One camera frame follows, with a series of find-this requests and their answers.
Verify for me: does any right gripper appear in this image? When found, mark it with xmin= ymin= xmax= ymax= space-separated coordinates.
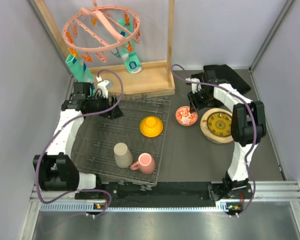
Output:
xmin=187 ymin=88 xmax=213 ymax=114

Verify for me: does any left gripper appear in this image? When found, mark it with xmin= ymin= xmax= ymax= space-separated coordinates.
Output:
xmin=86 ymin=91 xmax=125 ymax=120

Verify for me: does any white orange patterned bowl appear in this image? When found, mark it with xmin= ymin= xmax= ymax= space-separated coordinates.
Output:
xmin=175 ymin=106 xmax=198 ymax=127

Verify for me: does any beige bird plate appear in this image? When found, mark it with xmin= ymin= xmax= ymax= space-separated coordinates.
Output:
xmin=200 ymin=108 xmax=233 ymax=144

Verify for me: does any yellow patterned small plate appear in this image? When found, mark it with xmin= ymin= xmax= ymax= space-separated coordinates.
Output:
xmin=207 ymin=111 xmax=232 ymax=138

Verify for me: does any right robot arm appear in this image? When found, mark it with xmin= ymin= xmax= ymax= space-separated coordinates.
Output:
xmin=185 ymin=76 xmax=267 ymax=198

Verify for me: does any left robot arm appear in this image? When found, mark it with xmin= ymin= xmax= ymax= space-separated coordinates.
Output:
xmin=33 ymin=80 xmax=123 ymax=199

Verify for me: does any yellow ribbed bowl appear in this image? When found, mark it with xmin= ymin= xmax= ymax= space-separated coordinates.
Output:
xmin=139 ymin=116 xmax=164 ymax=138

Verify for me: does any beige tumbler cup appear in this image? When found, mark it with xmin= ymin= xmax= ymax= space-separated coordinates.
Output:
xmin=113 ymin=142 xmax=133 ymax=168

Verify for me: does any black cloth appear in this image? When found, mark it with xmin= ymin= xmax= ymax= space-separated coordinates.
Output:
xmin=191 ymin=64 xmax=251 ymax=95

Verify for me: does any wooden stand tray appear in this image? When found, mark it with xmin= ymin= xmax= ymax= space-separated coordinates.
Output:
xmin=29 ymin=0 xmax=175 ymax=97

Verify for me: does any mint green blue sock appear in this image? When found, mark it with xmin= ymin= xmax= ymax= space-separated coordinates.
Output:
xmin=65 ymin=53 xmax=94 ymax=83

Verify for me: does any pink mug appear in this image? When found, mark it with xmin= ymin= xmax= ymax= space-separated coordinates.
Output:
xmin=130 ymin=153 xmax=156 ymax=175

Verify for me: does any pink round clothes hanger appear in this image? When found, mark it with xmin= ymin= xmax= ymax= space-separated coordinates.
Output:
xmin=61 ymin=0 xmax=141 ymax=63

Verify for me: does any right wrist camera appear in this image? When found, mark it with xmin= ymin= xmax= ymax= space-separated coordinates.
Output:
xmin=185 ymin=78 xmax=202 ymax=94

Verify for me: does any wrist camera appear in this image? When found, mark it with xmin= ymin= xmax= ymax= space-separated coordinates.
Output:
xmin=185 ymin=78 xmax=202 ymax=94
xmin=95 ymin=76 xmax=114 ymax=99

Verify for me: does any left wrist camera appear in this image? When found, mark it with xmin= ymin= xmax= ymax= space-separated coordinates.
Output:
xmin=95 ymin=76 xmax=114 ymax=99

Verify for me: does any grey wire dish rack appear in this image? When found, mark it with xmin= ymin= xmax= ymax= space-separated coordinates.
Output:
xmin=70 ymin=95 xmax=171 ymax=189

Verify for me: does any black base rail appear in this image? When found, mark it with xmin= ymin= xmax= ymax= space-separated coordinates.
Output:
xmin=74 ymin=181 xmax=253 ymax=208

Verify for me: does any aluminium extrusion rail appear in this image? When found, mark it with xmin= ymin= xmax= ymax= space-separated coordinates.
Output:
xmin=30 ymin=181 xmax=300 ymax=214

